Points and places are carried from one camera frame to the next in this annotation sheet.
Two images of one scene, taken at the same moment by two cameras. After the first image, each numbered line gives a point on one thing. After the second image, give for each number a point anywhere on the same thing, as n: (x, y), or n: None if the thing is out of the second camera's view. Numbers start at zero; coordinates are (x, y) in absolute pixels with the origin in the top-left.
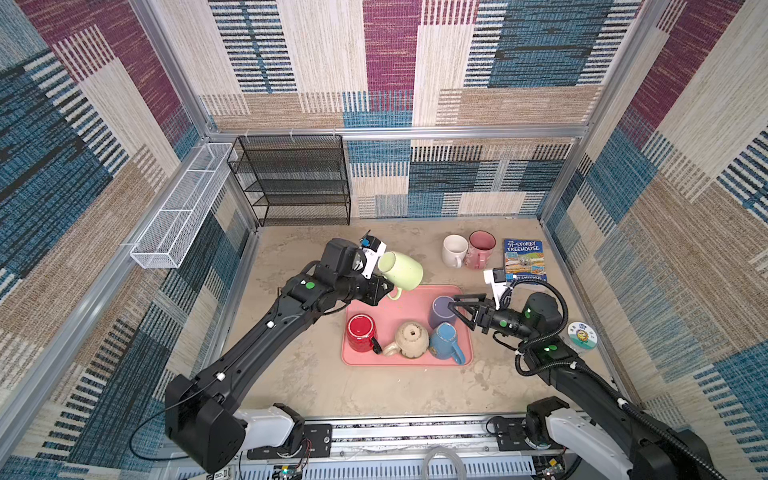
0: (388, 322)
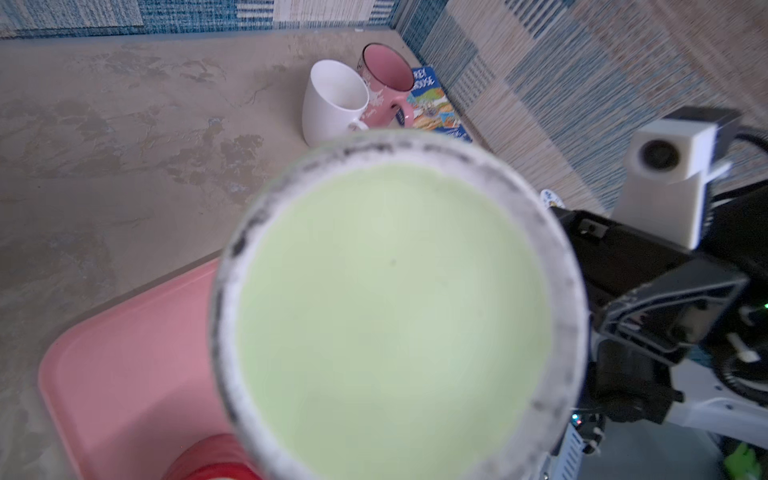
0: (130, 388)
